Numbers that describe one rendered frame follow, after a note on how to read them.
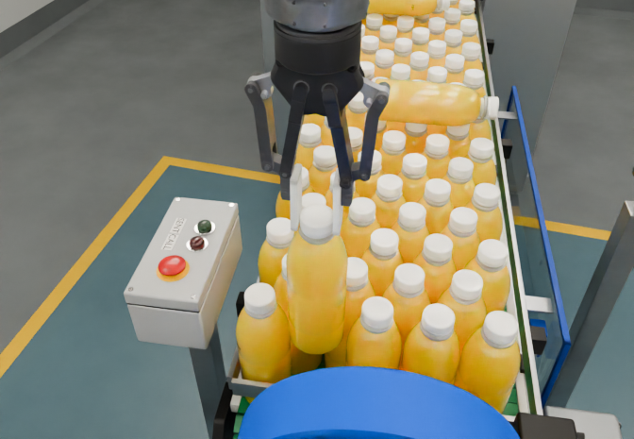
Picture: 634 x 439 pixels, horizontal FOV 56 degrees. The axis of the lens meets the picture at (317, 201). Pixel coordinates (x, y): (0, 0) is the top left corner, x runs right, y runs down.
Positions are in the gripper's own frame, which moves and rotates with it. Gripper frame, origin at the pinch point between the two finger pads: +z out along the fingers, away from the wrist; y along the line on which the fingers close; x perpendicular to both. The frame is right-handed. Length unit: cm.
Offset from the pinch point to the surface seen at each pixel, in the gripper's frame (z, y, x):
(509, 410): 37.3, 27.8, 2.6
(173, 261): 16.3, -19.9, 4.0
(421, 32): 16, 11, 83
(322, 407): 5.1, 3.7, -20.8
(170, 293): 17.5, -18.9, -0.3
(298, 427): 5.9, 2.0, -22.4
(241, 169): 127, -62, 170
